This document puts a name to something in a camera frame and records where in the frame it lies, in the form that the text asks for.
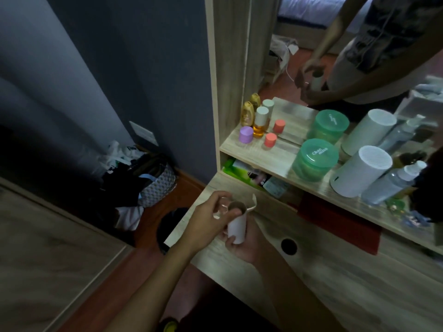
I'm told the person's right hand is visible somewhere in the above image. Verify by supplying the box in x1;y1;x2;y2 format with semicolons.
218;217;266;266

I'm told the person's left hand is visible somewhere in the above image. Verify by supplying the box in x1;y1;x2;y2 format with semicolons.
183;191;243;252

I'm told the clear plastic wrap piece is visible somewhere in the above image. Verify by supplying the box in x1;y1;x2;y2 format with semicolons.
213;197;231;220

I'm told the white paper cup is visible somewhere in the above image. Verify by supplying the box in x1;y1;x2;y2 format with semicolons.
227;194;258;245

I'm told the person's right forearm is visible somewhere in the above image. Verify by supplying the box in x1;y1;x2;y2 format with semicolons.
254;249;347;332

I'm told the person's left forearm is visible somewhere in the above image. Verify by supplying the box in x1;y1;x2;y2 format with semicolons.
104;235;199;332

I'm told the green tissue packet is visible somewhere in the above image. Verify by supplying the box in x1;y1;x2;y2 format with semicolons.
221;158;258;185

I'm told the black and pink packet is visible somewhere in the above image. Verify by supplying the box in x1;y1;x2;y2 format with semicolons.
246;169;272;190

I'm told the teal wipes packet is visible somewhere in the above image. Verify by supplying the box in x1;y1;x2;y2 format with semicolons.
263;176;292;199

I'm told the black waste bin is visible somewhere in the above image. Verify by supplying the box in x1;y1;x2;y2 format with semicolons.
156;207;190;255

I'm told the patterned fabric bag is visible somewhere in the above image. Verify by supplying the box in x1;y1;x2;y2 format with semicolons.
138;162;178;208

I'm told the amber bottle with white cap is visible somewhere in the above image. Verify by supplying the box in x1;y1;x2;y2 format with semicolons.
253;106;270;139

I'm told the green lidded plastic container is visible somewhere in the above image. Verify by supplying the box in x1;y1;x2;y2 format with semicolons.
292;138;340;182

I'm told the yellow and black shoe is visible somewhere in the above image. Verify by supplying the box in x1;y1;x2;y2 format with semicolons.
160;317;181;332

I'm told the yellow shampoo bottle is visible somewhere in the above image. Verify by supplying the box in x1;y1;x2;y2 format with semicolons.
241;101;255;127

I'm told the red cloth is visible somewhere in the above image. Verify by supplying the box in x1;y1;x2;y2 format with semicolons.
297;193;383;256

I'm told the pile of clothes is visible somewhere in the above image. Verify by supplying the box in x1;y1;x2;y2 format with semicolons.
98;140;180;233

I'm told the wooden dressing table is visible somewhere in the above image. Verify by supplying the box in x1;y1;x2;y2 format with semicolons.
164;0;443;332

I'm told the white cylindrical humidifier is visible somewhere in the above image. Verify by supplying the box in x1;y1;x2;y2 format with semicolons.
329;145;393;198

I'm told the clear spray bottle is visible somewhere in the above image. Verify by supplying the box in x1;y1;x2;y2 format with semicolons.
361;160;428;206

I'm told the wooden bed board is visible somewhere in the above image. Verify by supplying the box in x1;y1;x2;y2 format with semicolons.
0;176;135;332

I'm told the small blue packet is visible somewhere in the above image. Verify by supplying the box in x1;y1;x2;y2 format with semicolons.
402;210;432;227

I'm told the white wall socket plate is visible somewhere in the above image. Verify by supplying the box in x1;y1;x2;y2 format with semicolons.
129;121;159;147

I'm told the wall mirror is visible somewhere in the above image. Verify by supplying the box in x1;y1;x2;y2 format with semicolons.
244;0;443;152

